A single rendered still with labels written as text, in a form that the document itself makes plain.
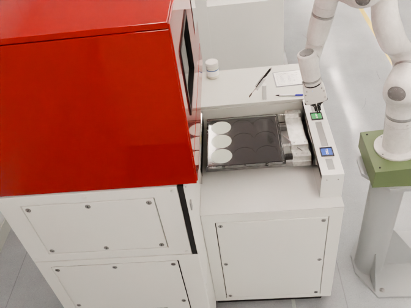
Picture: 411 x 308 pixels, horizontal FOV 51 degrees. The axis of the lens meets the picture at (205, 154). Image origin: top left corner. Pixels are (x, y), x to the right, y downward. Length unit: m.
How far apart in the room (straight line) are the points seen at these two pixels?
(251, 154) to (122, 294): 0.88
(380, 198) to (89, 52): 1.55
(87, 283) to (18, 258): 1.21
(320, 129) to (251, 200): 0.48
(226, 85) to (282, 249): 0.92
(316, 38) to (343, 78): 2.39
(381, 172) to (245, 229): 0.64
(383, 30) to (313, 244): 0.99
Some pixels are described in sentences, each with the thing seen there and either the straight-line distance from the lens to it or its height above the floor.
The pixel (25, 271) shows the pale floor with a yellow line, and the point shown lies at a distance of 3.12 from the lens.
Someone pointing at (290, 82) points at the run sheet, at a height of 0.97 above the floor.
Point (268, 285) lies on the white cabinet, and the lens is 2.41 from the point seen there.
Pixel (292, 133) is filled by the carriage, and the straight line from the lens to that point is 2.20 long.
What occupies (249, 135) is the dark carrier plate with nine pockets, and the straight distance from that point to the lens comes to 2.17.
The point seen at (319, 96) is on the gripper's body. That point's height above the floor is 1.10.
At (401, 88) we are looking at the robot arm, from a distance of 1.79.
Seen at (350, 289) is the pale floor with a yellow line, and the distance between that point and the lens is 2.70.
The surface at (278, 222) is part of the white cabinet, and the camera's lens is 1.99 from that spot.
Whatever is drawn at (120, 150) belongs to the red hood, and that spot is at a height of 1.40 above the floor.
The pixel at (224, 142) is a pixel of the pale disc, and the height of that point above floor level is 0.90.
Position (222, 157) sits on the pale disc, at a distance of 2.06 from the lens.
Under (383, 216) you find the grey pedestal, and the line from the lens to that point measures 2.34.
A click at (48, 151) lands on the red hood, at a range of 1.49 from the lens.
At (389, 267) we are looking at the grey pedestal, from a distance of 2.81.
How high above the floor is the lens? 2.29
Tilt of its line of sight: 42 degrees down
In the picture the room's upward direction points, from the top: 9 degrees counter-clockwise
